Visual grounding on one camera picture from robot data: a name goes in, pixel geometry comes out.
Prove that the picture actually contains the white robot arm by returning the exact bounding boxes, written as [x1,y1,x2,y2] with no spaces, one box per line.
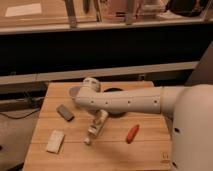
[70,77,213,171]

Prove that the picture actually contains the dark grey eraser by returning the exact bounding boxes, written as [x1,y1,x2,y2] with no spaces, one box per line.
[56,105,74,121]

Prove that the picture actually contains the green round pan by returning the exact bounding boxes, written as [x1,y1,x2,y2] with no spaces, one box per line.
[103,87,126,118]

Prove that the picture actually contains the white paper cup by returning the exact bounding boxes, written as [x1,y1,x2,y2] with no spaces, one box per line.
[69,86,81,99]

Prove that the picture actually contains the white tube bottle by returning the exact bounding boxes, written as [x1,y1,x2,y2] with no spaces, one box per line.
[84,110,109,145]

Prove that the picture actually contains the orange carrot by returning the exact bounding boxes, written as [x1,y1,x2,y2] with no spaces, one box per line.
[126,125,139,144]

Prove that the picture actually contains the white rectangular sponge block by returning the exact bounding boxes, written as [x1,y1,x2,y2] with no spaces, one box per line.
[46,130,65,153]

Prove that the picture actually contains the metal table leg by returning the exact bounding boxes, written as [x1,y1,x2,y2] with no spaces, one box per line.
[65,0,77,28]

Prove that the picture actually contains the black cable on floor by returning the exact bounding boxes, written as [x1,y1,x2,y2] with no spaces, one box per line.
[0,92,44,120]

